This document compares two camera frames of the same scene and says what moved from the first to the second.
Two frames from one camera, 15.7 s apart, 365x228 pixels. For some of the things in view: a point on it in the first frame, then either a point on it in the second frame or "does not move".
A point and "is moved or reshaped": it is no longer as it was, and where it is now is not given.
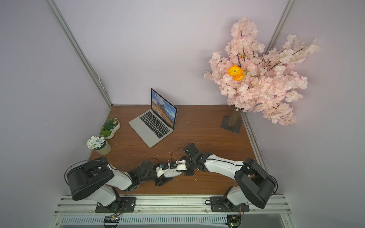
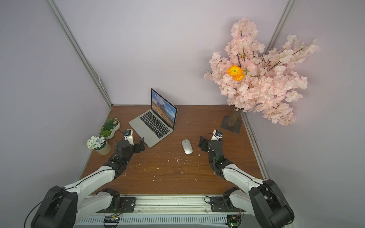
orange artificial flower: [236, 72] does not move
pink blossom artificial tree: [253, 78] does not move
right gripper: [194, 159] to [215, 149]
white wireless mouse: [171, 173] is moved or reshaped
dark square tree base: [235, 128] does not move
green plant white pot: [109, 128] does not move
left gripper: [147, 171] to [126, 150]
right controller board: [233, 220] does not move
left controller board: [111, 221] does not move
